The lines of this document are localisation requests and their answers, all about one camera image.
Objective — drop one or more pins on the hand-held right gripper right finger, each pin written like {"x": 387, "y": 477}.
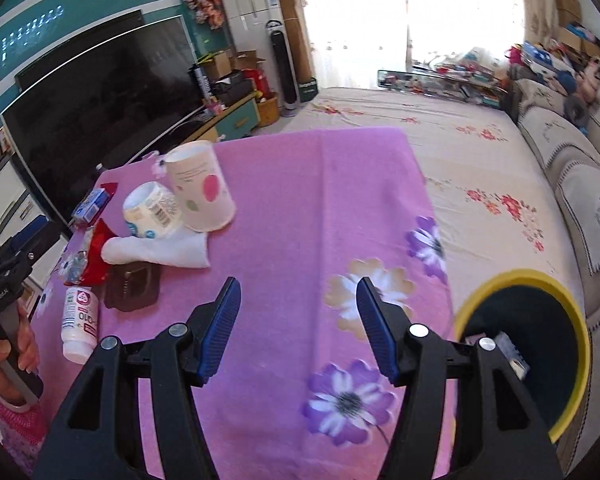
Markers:
{"x": 377, "y": 330}

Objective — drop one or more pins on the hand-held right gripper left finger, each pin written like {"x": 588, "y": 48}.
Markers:
{"x": 220, "y": 330}

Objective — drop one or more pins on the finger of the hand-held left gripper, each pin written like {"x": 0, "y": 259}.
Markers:
{"x": 35, "y": 232}

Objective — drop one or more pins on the white blue printed packet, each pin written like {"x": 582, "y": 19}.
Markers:
{"x": 512, "y": 355}

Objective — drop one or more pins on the black bin with yellow rim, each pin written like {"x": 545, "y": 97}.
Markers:
{"x": 540, "y": 340}

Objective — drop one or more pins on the person's left forearm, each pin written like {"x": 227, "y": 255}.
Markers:
{"x": 20, "y": 435}

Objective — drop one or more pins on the person's left hand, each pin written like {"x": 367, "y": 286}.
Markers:
{"x": 27, "y": 345}

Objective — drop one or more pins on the white drawer cabinet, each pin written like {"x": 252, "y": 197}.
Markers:
{"x": 5, "y": 200}

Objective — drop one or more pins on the red snack wrapper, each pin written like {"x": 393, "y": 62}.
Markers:
{"x": 92, "y": 255}

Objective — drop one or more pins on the small blue box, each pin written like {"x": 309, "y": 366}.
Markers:
{"x": 91, "y": 205}

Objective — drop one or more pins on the small white pill bottle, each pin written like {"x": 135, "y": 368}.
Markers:
{"x": 80, "y": 320}

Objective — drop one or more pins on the clear water bottle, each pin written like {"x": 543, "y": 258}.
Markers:
{"x": 100, "y": 166}

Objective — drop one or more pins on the white folded tissue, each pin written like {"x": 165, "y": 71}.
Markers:
{"x": 165, "y": 252}

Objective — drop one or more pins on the brown leather wallet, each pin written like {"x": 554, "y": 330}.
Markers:
{"x": 132, "y": 287}

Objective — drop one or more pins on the white yoghurt tub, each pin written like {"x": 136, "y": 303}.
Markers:
{"x": 150, "y": 212}

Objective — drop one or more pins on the pink floral tablecloth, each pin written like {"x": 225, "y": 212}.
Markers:
{"x": 290, "y": 220}

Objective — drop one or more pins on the large curved television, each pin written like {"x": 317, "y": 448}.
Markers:
{"x": 105, "y": 120}

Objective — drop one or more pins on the dotted paper cup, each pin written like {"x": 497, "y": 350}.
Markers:
{"x": 200, "y": 185}

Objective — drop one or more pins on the black framed screen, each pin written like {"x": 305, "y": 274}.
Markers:
{"x": 70, "y": 40}

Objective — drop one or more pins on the floral bed sheet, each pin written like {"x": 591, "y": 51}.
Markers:
{"x": 470, "y": 150}

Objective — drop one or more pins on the black printed tube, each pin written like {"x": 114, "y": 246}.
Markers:
{"x": 202, "y": 85}

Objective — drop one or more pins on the black storage box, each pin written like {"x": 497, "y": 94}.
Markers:
{"x": 232, "y": 87}

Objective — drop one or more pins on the open cardboard box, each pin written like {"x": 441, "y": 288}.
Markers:
{"x": 217, "y": 66}
{"x": 247, "y": 60}

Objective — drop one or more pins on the beige covered sofa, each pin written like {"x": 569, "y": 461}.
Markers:
{"x": 580, "y": 185}

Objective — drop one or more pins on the dark green box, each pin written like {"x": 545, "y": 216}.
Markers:
{"x": 308, "y": 90}

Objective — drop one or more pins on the red canister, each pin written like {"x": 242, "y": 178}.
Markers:
{"x": 257, "y": 82}

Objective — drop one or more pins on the black tower fan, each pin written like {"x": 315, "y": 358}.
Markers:
{"x": 282, "y": 70}

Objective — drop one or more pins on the hanging pink flower decoration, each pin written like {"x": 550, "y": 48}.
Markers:
{"x": 202, "y": 2}

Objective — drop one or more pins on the grey neck pillow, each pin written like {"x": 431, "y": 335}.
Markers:
{"x": 576, "y": 109}

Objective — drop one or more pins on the white standing air conditioner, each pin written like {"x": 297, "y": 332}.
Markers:
{"x": 245, "y": 5}

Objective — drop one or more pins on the sheer embroidered curtain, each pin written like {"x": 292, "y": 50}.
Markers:
{"x": 355, "y": 20}
{"x": 470, "y": 10}

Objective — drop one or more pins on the blue star print bag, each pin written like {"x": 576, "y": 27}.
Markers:
{"x": 547, "y": 62}

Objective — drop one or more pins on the tall brown cardboard sheet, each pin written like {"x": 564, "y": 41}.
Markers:
{"x": 292, "y": 20}

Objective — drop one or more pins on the pile of plush toys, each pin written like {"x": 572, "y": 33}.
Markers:
{"x": 592, "y": 80}

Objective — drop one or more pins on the stacked cardboard boxes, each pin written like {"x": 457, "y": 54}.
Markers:
{"x": 569, "y": 7}

